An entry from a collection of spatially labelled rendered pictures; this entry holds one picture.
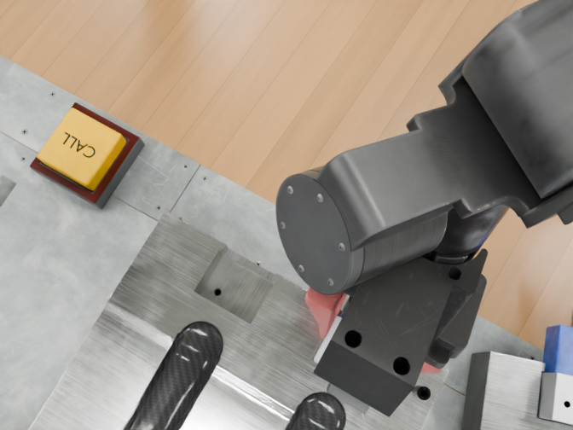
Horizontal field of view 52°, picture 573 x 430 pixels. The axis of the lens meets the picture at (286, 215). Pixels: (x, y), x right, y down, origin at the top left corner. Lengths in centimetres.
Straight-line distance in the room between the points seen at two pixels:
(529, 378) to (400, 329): 26
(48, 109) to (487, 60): 50
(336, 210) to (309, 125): 37
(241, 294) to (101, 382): 13
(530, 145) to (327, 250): 9
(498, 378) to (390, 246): 29
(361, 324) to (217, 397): 21
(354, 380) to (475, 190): 11
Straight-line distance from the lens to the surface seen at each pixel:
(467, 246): 33
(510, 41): 26
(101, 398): 50
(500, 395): 53
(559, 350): 53
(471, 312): 39
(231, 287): 50
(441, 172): 26
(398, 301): 30
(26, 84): 69
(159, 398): 49
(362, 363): 28
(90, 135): 60
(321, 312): 39
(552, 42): 26
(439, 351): 39
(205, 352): 48
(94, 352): 50
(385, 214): 23
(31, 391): 61
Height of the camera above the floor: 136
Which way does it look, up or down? 75 degrees down
